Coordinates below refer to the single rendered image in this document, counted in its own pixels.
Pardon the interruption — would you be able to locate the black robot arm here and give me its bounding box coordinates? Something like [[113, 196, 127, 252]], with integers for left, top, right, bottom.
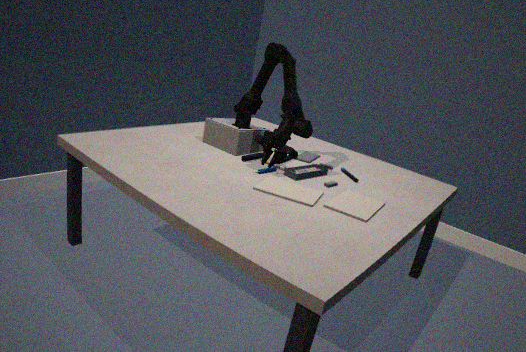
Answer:
[[232, 42, 313, 144]]

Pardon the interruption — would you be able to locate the black pen with blue cap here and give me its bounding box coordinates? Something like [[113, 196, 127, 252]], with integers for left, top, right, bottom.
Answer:
[[341, 168, 359, 183]]

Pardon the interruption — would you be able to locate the black keyboard with white keys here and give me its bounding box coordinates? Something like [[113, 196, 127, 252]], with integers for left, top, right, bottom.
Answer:
[[284, 164, 328, 181]]

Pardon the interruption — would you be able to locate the blue stylus with grey tip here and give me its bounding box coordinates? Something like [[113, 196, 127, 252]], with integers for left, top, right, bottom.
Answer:
[[254, 167, 277, 174]]

